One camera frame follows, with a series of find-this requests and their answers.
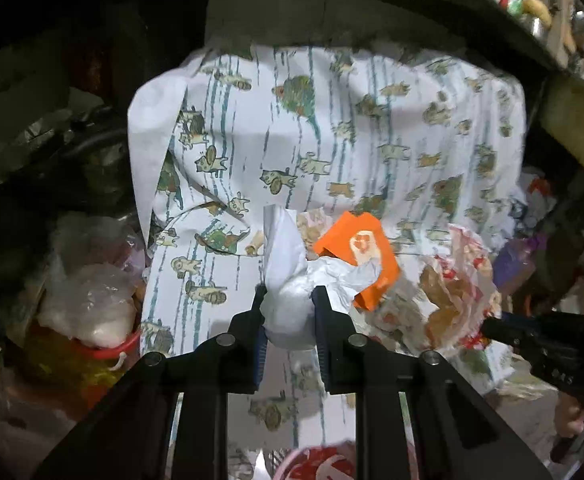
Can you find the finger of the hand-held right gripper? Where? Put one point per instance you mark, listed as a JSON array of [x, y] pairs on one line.
[[501, 331]]

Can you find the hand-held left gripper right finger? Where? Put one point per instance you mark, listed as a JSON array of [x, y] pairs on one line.
[[323, 355]]

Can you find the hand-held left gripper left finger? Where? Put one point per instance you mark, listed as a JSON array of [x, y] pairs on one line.
[[259, 355]]

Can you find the brown red-print food wrapper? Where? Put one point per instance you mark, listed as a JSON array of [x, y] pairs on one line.
[[451, 300]]

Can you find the white paper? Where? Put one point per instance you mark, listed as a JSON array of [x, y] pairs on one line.
[[289, 280]]

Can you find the orange paper piece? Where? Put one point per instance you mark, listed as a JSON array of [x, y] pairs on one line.
[[366, 255]]

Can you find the person's right hand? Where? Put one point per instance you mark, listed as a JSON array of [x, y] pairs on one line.
[[571, 412]]

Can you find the purple package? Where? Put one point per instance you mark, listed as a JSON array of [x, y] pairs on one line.
[[514, 262]]

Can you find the red white plastic bag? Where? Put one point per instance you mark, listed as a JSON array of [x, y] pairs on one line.
[[317, 462]]

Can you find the red plastic basket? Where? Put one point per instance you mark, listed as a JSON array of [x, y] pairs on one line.
[[117, 347]]

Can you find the clear plastic bag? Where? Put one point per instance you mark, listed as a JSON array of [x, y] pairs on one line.
[[89, 290]]

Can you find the cat print white cloth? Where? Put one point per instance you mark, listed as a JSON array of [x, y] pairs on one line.
[[371, 135]]

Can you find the dark shelf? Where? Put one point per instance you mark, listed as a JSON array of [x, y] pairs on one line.
[[526, 25]]

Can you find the grey plastic bag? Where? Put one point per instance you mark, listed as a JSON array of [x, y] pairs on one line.
[[27, 150]]

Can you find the yellow fruit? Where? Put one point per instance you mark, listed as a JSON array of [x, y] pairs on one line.
[[537, 11]]

